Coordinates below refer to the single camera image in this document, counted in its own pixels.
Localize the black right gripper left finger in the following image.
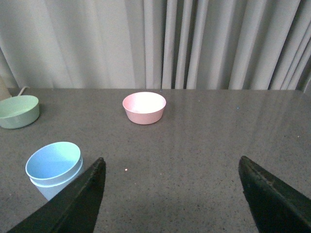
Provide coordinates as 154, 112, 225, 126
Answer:
9, 157, 106, 233

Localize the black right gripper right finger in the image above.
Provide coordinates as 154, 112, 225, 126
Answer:
238, 156, 311, 233

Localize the blue cup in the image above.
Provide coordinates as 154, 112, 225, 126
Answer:
25, 142, 83, 186
30, 164, 84, 200

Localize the green bowl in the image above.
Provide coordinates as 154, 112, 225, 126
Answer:
0, 95, 40, 129

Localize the pink bowl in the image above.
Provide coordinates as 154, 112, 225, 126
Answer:
122, 92, 167, 125

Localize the grey curtain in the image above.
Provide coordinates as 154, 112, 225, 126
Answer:
0, 0, 311, 97

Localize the white toaster cord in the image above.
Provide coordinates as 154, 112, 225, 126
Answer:
16, 86, 30, 97

